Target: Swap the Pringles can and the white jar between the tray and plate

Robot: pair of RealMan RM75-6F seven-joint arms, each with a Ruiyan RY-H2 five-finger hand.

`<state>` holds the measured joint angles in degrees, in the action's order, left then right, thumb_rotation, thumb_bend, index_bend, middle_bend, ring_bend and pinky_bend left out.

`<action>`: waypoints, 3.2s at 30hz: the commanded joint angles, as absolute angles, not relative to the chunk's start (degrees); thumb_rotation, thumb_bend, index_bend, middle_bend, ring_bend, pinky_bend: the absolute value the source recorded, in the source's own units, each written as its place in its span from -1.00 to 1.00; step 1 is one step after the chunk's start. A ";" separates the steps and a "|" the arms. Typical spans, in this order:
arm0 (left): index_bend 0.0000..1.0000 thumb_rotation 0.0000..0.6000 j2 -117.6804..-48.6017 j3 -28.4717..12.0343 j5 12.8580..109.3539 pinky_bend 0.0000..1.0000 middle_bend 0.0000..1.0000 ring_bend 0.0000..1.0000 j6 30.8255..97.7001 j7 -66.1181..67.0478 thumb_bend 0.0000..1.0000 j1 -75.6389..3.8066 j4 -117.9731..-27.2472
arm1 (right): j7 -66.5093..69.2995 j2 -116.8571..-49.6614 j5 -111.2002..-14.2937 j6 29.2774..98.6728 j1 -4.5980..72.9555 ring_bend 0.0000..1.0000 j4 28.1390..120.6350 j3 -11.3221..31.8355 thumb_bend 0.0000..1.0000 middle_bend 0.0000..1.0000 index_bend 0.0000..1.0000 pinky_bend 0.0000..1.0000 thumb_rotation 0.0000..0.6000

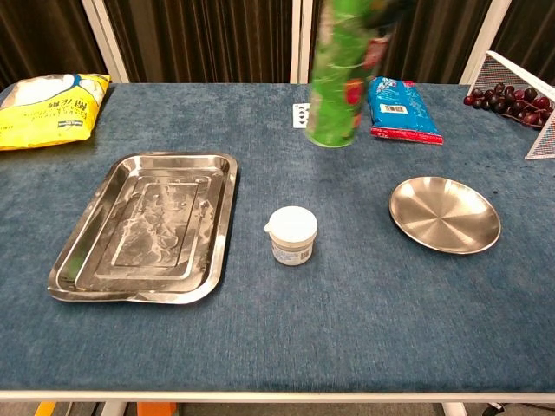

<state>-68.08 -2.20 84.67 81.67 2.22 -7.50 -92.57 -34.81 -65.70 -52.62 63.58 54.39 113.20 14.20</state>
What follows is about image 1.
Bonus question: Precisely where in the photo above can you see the small white lidded jar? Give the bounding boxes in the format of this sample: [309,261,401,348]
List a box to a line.
[264,205,318,267]

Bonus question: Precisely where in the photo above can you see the orange plastic block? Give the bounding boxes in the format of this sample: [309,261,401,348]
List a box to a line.
[137,402,178,416]

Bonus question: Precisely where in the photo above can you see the rectangular steel tray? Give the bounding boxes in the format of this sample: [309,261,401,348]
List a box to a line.
[47,151,239,305]

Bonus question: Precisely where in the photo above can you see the white partition frame post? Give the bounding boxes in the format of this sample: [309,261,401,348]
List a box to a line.
[82,0,131,83]
[459,0,513,86]
[290,0,314,84]

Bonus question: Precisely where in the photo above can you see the yellow snack bag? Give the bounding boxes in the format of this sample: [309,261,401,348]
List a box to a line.
[0,73,112,152]

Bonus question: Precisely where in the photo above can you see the blue snack packet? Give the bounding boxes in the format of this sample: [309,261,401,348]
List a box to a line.
[367,76,444,146]

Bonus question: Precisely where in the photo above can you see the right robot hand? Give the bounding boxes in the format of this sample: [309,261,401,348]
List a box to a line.
[368,0,417,40]

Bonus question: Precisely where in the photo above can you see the blue felt table cover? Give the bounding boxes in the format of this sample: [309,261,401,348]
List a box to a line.
[0,81,555,393]

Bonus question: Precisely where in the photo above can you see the dark red grape bunch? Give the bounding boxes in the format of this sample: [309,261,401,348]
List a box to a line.
[463,82,555,129]

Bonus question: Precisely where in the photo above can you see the round steel plate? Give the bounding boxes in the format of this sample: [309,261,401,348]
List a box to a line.
[388,176,502,255]

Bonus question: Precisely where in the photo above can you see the dark brown pleated curtain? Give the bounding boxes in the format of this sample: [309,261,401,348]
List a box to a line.
[310,0,491,84]
[0,0,108,90]
[493,0,555,79]
[103,0,300,84]

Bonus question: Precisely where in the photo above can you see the playing card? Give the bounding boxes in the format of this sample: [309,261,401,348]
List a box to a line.
[292,102,312,129]

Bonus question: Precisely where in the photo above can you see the green red-lidded chip can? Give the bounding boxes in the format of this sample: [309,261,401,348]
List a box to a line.
[304,0,379,149]

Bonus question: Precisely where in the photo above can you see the white wire mesh basket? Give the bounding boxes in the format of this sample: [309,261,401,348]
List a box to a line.
[467,50,555,160]

